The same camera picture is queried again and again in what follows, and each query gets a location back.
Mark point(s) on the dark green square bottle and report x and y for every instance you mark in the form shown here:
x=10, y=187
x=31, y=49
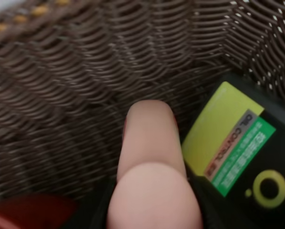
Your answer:
x=235, y=155

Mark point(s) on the red plastic cup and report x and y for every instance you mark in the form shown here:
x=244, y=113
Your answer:
x=35, y=211

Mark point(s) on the dark brown wicker basket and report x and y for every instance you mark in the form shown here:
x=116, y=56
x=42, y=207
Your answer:
x=71, y=69

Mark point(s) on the pink lotion bottle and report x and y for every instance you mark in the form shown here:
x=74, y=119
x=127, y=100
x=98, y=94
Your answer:
x=152, y=190

